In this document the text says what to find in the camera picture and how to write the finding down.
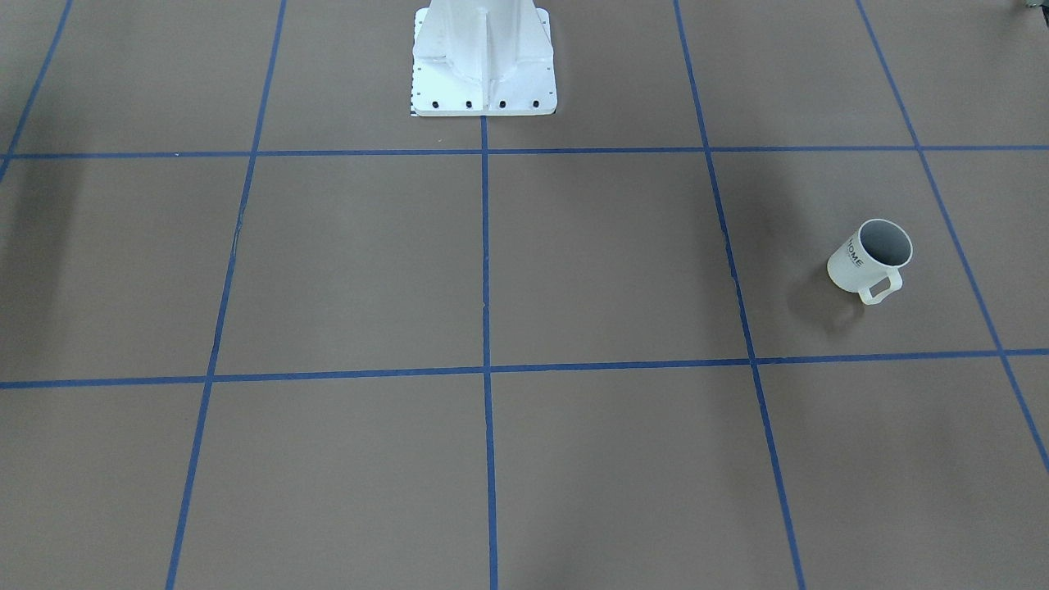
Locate white HOME mug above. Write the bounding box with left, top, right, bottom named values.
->
left=825, top=218, right=914, bottom=305

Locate brown paper table mat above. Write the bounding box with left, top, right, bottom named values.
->
left=2, top=1, right=1047, bottom=589

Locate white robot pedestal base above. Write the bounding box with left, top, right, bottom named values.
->
left=410, top=1, right=558, bottom=117

